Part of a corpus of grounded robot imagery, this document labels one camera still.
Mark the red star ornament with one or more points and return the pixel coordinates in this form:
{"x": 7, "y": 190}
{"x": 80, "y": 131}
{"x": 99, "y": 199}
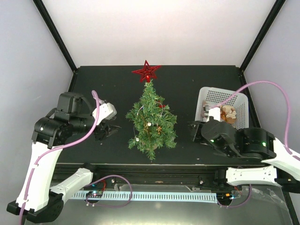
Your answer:
{"x": 147, "y": 73}

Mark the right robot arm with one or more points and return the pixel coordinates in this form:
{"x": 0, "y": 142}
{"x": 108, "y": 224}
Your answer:
{"x": 282, "y": 164}

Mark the white plastic basket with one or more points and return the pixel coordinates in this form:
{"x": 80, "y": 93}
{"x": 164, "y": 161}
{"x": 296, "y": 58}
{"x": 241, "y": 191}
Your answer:
{"x": 213, "y": 96}

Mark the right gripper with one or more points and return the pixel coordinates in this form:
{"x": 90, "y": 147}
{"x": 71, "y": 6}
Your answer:
{"x": 196, "y": 138}

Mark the small gold cross ornament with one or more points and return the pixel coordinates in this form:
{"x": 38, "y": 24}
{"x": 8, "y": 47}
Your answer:
{"x": 159, "y": 130}

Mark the white slotted cable duct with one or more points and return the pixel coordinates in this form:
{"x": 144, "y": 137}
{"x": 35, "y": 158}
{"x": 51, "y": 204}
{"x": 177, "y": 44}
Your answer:
{"x": 150, "y": 196}

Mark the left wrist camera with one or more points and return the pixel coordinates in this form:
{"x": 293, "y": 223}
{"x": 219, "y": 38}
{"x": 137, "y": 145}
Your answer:
{"x": 107, "y": 112}

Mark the small circuit board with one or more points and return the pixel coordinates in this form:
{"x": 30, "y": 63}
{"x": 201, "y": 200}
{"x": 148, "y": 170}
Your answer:
{"x": 94, "y": 194}

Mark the gold glitter cutout ornament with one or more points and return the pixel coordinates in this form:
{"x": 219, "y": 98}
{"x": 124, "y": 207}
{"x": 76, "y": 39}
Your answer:
{"x": 147, "y": 127}

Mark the small green christmas tree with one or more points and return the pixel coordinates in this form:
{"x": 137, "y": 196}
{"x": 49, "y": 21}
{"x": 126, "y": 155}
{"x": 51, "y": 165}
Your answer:
{"x": 147, "y": 110}

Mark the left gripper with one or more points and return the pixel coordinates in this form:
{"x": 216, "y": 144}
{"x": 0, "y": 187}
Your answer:
{"x": 102, "y": 132}

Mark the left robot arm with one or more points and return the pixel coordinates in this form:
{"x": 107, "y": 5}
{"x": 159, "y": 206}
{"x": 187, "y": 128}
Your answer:
{"x": 64, "y": 126}

